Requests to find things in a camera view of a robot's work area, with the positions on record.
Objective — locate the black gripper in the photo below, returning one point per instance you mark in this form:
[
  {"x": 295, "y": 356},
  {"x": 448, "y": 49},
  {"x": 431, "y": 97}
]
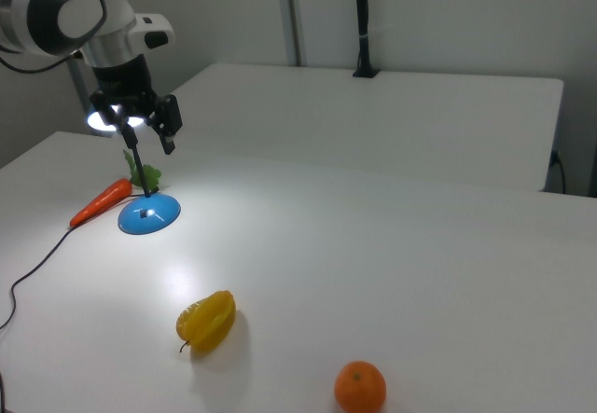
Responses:
[{"x": 123, "y": 79}]

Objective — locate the blue desk lamp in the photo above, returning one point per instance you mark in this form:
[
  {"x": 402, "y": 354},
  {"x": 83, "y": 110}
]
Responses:
[{"x": 149, "y": 212}]

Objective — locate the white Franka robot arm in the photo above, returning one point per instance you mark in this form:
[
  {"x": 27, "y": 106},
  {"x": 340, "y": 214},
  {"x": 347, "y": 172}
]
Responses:
[{"x": 70, "y": 17}]

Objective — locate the orange toy carrot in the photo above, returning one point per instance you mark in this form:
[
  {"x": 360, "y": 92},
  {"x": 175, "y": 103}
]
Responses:
[{"x": 100, "y": 203}]

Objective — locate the yellow toy starfruit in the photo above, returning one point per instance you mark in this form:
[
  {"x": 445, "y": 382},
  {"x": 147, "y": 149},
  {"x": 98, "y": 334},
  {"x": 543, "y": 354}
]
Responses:
[{"x": 207, "y": 322}]

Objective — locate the orange toy fruit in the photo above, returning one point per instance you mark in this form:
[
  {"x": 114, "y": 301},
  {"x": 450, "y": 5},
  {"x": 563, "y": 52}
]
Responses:
[{"x": 360, "y": 387}]

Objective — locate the grey metal partition post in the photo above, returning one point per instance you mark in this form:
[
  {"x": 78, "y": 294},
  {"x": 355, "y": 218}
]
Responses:
[{"x": 291, "y": 12}]

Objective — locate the black clamped camera pole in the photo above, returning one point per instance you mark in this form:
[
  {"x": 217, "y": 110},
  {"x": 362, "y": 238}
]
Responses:
[{"x": 363, "y": 21}]

